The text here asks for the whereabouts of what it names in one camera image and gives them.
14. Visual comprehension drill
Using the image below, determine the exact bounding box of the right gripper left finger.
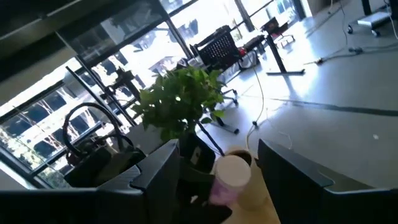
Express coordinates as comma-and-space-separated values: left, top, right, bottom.
98, 139, 180, 224

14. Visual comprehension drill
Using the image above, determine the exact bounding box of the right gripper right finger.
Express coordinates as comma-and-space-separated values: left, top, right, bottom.
257, 139, 334, 224

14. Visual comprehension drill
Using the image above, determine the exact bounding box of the purple pill bottle white cap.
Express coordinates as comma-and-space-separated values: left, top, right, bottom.
208, 154, 252, 207

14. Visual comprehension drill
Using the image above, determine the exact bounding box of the beige plant pot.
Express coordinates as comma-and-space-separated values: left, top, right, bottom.
224, 147, 272, 212

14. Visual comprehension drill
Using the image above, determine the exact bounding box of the green leafy plant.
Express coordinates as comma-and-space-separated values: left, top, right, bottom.
132, 67, 226, 156

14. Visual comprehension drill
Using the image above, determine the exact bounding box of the black T-leg desk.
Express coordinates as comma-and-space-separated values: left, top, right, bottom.
260, 17, 306, 77

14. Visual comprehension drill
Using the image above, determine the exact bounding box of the black mesh office chair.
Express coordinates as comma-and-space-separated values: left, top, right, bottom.
188, 24, 242, 134

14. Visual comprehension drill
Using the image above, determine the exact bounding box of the metal caster stand base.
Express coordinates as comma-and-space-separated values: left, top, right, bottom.
346, 11, 393, 37

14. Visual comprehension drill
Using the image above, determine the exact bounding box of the pale floor cable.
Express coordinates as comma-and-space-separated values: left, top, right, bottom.
245, 67, 265, 150

